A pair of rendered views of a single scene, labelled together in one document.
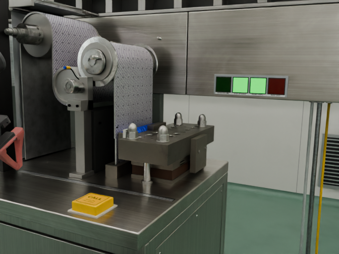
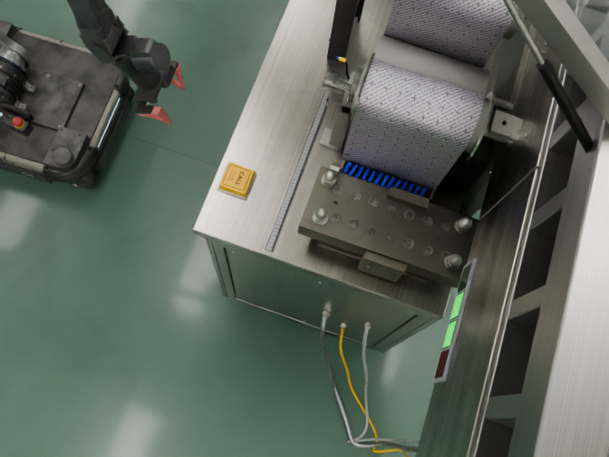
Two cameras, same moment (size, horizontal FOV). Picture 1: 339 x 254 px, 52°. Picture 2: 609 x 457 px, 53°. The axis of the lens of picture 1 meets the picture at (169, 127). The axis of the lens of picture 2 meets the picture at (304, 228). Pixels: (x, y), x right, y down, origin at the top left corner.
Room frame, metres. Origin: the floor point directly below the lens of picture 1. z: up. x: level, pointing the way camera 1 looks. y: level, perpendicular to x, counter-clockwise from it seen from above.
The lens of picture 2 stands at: (0.79, -0.42, 2.36)
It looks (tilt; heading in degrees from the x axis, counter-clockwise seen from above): 72 degrees down; 72
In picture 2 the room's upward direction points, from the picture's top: 12 degrees clockwise
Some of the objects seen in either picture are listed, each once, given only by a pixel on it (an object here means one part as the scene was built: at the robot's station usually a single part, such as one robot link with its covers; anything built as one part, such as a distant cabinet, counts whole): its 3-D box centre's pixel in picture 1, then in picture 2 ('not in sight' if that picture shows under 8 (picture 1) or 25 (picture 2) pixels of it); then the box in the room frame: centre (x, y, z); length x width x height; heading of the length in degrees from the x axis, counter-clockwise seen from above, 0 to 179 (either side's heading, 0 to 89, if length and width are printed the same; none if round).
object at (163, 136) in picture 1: (163, 133); (321, 214); (0.96, 0.02, 1.05); 0.04 x 0.04 x 0.04
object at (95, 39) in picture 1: (97, 62); (362, 87); (1.05, 0.22, 1.25); 0.15 x 0.01 x 0.15; 65
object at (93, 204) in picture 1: (93, 203); (236, 179); (0.78, 0.18, 0.91); 0.07 x 0.07 x 0.02; 65
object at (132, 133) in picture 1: (132, 130); (330, 176); (0.99, 0.11, 1.05); 0.04 x 0.04 x 0.04
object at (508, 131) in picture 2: not in sight; (506, 125); (1.32, 0.09, 1.28); 0.06 x 0.05 x 0.02; 155
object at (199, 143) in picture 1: (199, 152); (381, 267); (1.10, -0.10, 0.96); 0.10 x 0.03 x 0.11; 155
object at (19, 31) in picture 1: (13, 32); not in sight; (1.09, 0.48, 1.33); 0.06 x 0.03 x 0.03; 155
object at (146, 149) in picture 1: (172, 140); (389, 227); (1.12, -0.01, 1.00); 0.40 x 0.16 x 0.06; 155
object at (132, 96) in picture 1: (134, 105); (395, 158); (1.14, 0.12, 1.11); 0.23 x 0.01 x 0.18; 155
